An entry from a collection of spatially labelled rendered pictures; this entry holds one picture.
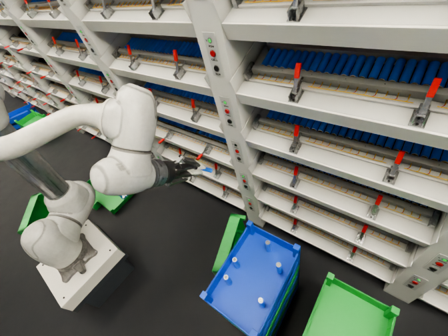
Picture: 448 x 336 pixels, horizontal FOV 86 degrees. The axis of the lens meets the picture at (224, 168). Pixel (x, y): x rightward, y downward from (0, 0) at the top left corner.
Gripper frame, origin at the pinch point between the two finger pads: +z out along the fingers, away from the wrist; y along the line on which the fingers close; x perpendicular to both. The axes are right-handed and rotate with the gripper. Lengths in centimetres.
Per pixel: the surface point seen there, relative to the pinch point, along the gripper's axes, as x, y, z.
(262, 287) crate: -45.9, -13.7, -3.6
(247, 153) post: -11.3, 15.8, 7.4
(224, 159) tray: 0.2, 4.4, 17.9
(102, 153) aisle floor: 121, -82, 57
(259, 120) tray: -9.4, 29.0, 3.6
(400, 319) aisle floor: -95, -7, 40
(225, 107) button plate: -0.9, 27.2, -7.0
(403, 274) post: -80, 12, 29
